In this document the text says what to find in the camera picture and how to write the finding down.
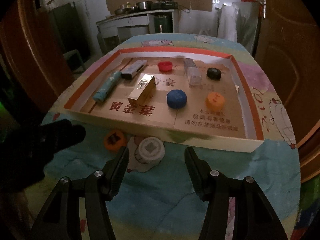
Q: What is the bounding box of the metal stool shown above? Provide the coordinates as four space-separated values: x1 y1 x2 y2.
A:
63 50 86 74

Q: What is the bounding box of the cartoon patterned tablecloth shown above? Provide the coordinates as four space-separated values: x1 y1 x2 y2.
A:
24 32 301 240

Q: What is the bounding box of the white plastic sheet roll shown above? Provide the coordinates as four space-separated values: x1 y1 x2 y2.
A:
217 2 261 55

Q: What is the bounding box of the dark green appliance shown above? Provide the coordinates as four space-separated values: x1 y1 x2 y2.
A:
154 15 173 33

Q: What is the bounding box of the black gas stove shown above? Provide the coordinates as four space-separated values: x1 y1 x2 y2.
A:
151 0 178 10

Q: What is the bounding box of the left wooden door frame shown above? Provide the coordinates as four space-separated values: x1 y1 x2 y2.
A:
1 0 74 111

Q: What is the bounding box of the orange cap with black print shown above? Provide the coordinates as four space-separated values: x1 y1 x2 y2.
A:
104 129 127 153

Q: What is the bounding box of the black bottle cap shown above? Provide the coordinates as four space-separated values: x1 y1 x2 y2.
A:
207 68 222 81

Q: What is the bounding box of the steel cooking pot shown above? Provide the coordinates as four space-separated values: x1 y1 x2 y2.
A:
136 1 153 10

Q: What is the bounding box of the red bottle cap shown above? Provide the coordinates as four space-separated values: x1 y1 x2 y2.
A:
158 61 173 72

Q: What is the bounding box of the brown wooden door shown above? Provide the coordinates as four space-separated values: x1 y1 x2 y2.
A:
255 0 319 182

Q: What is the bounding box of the plain orange bottle cap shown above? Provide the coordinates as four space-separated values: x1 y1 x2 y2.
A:
205 92 225 112

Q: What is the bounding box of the white kitchen counter cabinet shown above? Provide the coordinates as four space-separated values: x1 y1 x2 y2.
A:
96 9 179 54

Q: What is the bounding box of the white black rectangular box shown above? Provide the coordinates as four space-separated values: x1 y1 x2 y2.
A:
121 60 147 80

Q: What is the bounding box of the shallow cardboard tray box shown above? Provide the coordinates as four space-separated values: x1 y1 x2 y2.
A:
63 47 264 152

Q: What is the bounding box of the teal rectangular box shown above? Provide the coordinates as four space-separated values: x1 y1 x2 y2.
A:
93 71 121 102

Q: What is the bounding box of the blue bottle cap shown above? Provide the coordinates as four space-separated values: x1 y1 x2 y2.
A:
167 89 187 109

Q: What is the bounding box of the gold rectangular box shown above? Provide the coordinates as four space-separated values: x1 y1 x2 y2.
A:
127 74 156 107

